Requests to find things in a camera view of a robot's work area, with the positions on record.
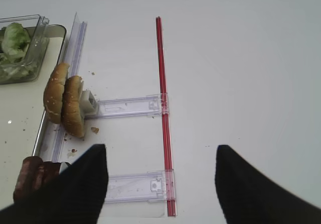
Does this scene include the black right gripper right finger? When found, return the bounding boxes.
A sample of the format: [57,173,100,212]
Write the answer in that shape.
[215,145,320,223]

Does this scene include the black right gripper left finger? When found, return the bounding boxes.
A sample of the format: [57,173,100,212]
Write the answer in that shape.
[1,144,108,223]

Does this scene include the rear dark meat patty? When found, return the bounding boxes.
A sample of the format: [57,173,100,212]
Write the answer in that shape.
[32,161,61,190]

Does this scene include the front brown meat patty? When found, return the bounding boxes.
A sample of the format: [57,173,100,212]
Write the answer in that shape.
[13,156,45,202]

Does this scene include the green lettuce leaves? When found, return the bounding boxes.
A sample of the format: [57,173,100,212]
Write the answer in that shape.
[1,22,31,82]

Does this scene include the white patty pusher block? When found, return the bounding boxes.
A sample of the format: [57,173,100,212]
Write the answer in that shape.
[59,162,71,174]

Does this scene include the rear browned top bun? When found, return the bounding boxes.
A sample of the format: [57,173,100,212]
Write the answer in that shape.
[61,75,85,138]

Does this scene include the browned bun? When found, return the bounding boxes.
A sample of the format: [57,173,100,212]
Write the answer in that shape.
[43,62,69,124]
[61,75,85,138]

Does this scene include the right lower clear crossbar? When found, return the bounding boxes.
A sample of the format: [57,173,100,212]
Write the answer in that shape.
[105,170,176,203]

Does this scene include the clear crossbar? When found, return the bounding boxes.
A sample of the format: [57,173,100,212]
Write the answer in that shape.
[105,170,176,203]
[85,94,162,120]

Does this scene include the white bun pusher block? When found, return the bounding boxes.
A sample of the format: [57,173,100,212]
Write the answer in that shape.
[80,90,99,116]

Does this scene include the white rectangular metal tray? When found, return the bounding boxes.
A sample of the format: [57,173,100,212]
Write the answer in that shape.
[0,24,67,169]

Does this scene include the front browned top bun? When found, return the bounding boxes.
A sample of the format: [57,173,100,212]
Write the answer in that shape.
[43,62,69,124]

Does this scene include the right upper clear crossbar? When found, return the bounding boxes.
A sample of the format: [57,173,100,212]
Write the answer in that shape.
[85,94,162,120]

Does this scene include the clear plastic salad container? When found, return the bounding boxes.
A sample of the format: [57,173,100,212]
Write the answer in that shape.
[1,15,49,84]

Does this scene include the right red strip rail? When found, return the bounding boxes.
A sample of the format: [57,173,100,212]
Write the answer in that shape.
[155,17,177,216]

